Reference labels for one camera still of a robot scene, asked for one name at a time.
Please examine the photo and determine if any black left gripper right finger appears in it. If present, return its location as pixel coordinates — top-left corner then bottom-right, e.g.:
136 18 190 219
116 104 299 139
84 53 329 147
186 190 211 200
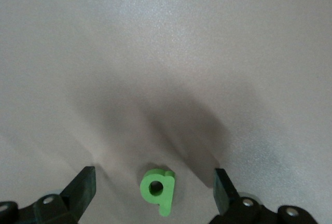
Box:
209 168 278 224

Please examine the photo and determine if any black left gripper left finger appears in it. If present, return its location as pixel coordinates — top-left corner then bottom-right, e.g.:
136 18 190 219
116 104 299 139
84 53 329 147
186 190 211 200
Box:
15 166 97 224

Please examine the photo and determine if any green foam letter P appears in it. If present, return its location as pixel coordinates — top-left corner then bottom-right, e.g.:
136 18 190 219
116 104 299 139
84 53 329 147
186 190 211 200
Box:
140 169 176 217

